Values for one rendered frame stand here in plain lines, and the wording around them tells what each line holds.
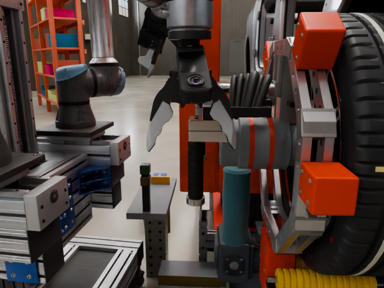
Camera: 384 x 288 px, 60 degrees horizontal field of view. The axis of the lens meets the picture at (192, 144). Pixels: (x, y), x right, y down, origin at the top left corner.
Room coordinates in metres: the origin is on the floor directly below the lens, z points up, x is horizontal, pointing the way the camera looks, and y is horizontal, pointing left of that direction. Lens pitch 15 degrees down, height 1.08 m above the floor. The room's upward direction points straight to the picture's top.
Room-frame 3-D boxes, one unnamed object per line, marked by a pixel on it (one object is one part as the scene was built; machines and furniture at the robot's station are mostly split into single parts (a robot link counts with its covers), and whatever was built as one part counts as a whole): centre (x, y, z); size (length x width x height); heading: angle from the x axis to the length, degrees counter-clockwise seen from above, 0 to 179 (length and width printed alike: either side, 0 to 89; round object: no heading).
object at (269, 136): (0.88, -0.18, 0.85); 0.21 x 0.14 x 0.14; 87
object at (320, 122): (0.88, -0.25, 0.85); 0.54 x 0.07 x 0.54; 177
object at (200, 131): (0.72, -0.04, 0.93); 0.09 x 0.05 x 0.05; 87
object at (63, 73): (1.29, 0.45, 0.98); 0.13 x 0.12 x 0.14; 132
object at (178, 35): (0.58, 0.00, 1.06); 0.09 x 0.08 x 0.12; 4
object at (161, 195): (1.48, 0.18, 0.44); 0.43 x 0.17 x 0.03; 177
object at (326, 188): (0.56, -0.24, 0.85); 0.09 x 0.08 x 0.07; 177
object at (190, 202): (0.72, -0.01, 0.83); 0.04 x 0.04 x 0.16
